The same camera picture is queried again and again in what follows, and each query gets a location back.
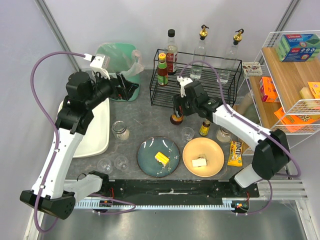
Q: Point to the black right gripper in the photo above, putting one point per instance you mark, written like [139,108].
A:
[178,106]

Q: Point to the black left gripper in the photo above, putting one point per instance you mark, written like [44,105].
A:
[117,87]

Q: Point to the chili sauce jar red lid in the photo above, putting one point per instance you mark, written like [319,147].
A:
[176,120]

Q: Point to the small yellow label bottle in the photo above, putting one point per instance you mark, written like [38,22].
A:
[204,129]

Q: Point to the sauce bottle yellow cap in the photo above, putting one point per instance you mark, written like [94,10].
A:
[162,70]

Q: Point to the glass oil bottle gold spout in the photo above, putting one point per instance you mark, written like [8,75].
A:
[199,54]

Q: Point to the dark vinegar bottle black cap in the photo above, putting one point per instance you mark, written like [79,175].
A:
[171,51]

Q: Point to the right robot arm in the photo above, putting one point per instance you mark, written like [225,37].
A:
[271,150]

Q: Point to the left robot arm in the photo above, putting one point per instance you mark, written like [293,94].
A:
[50,194]

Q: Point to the clear pink bin liner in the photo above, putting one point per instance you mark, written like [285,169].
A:
[124,58]

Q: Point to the small clear glass cup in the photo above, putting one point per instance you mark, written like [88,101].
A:
[187,134]

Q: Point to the green trash bin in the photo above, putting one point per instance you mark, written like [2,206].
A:
[124,61]

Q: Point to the glass jar with white powder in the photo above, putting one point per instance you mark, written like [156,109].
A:
[120,130]

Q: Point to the glass jar right side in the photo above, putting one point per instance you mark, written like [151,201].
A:
[223,135]

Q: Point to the beige round plate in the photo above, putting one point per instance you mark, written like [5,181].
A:
[207,148]

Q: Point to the white food block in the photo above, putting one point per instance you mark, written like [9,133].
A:
[199,162]

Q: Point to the yellow butter block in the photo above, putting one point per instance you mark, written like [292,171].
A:
[162,159]

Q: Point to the white rectangular basin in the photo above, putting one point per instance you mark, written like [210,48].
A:
[96,139]

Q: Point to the blue ceramic plate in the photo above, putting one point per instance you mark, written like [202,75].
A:
[146,156]

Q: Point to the yellow M&Ms candy bag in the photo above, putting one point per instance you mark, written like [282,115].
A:
[235,154]

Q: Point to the white chocolate box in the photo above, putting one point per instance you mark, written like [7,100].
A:
[252,69]

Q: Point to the clear drinking glass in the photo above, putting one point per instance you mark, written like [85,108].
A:
[121,163]
[105,166]

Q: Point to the orange box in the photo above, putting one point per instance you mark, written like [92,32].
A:
[268,90]

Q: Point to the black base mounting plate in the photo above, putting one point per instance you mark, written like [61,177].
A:
[170,191]

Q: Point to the orange snack bag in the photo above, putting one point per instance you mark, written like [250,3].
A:
[297,120]

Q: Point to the yellow sponge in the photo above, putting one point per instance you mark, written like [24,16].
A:
[306,94]

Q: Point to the green sponge pack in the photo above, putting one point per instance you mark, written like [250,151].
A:
[298,47]

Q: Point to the yellow orange packet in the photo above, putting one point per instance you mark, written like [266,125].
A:
[314,88]

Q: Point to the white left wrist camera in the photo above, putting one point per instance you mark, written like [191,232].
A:
[99,64]

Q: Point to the black wire rack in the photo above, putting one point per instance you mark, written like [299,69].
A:
[162,95]

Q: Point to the white wire shelf unit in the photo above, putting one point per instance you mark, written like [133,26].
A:
[289,79]

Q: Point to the white cable duct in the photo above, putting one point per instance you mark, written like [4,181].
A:
[97,203]

